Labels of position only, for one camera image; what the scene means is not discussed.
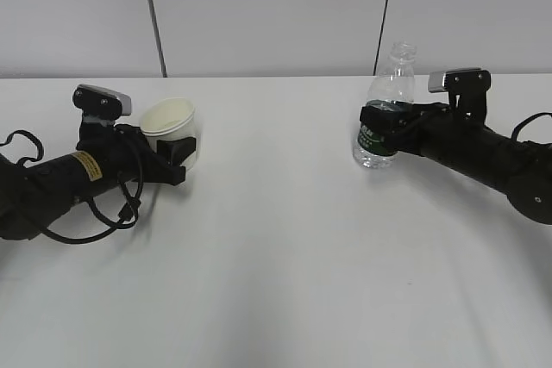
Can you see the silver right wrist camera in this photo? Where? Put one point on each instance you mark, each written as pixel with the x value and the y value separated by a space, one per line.
pixel 466 89

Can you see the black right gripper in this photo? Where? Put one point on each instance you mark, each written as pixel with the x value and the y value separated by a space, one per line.
pixel 407 126

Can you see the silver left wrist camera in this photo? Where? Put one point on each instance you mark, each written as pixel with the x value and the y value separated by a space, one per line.
pixel 101 105

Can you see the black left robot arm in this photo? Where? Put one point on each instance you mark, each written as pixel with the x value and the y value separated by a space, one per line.
pixel 35 193

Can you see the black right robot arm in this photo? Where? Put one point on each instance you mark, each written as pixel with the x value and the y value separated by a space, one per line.
pixel 520 170

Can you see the clear green-label water bottle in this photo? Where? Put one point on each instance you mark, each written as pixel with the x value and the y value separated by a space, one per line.
pixel 391 89

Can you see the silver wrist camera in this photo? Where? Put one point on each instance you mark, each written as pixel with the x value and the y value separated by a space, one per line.
pixel 101 105
pixel 466 89

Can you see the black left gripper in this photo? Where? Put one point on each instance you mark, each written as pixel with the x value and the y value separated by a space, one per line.
pixel 123 148

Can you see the white paper cup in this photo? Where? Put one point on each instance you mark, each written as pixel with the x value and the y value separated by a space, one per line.
pixel 170 119

